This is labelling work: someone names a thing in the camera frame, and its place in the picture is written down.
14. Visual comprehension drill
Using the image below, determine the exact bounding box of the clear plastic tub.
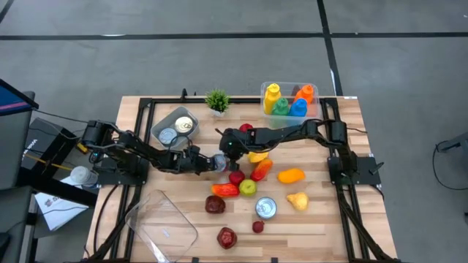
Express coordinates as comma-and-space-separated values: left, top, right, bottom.
124, 188, 200, 263
260, 81, 322, 129

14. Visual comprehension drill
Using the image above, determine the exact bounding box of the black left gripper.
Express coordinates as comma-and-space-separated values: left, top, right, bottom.
178, 145, 227, 175

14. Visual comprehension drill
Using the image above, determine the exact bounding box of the small blue labelled can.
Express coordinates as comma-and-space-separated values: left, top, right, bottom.
212, 153, 229, 173

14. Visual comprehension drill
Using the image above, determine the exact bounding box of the blue plastic bottle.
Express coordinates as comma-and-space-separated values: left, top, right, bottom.
287, 97, 310, 128

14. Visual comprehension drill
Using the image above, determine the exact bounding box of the monitor with blue screen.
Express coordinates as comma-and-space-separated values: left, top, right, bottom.
0, 78, 40, 117

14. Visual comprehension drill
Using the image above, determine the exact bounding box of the green plastic bottle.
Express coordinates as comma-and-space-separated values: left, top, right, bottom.
270, 97, 292, 129

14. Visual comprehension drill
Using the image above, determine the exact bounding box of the grey furniture leg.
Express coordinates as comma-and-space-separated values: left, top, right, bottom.
434, 131, 468, 153

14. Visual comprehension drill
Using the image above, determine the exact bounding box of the dark brown wrinkled fruit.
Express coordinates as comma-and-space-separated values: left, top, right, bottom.
204, 195, 227, 215

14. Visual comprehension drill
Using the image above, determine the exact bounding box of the grey plastic bin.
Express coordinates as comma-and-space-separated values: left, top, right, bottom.
150, 105, 200, 150

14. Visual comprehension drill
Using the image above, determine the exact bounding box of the orange plastic bottle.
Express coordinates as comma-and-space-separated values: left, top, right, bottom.
294, 84, 315, 105

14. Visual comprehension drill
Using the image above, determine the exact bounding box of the red orange mango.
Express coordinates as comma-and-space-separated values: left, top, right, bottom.
250, 158, 273, 183
211, 182, 241, 199

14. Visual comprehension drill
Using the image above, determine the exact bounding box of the orange yellow mango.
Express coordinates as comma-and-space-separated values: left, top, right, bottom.
276, 167, 306, 185

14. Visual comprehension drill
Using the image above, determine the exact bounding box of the yellow pear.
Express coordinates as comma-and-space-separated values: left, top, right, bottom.
285, 191, 310, 212

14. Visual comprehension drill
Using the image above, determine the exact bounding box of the green apple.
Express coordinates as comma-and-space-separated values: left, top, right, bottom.
239, 178, 258, 197

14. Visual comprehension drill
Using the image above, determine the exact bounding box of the clear water bottle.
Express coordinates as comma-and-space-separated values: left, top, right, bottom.
69, 166, 99, 187

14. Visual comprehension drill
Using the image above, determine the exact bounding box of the dark red wrinkled fruit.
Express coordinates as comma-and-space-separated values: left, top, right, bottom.
216, 226, 238, 250

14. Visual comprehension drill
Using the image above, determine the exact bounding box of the small potted green plant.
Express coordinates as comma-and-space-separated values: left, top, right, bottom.
204, 88, 231, 118

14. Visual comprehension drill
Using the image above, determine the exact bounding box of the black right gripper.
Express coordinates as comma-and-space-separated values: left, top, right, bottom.
219, 127, 257, 172

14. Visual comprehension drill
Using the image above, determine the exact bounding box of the white printed carton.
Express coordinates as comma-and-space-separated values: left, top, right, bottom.
34, 191, 90, 232

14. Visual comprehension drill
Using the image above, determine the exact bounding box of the black side stand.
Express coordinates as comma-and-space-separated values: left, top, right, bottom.
16, 166, 99, 207

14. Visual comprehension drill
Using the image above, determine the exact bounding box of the large silver tin can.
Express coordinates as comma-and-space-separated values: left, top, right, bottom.
254, 197, 278, 221

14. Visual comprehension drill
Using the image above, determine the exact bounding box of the black computer case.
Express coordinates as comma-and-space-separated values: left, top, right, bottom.
21, 117, 80, 172

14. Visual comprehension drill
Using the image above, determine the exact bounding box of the black aluminium frame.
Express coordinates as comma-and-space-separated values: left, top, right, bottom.
82, 88, 401, 263

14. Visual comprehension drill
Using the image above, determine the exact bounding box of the grey cabinet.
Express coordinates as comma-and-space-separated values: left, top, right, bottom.
0, 91, 37, 191

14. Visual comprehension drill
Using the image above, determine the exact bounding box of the yellow plastic bottle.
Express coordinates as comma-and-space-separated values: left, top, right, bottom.
263, 83, 282, 115

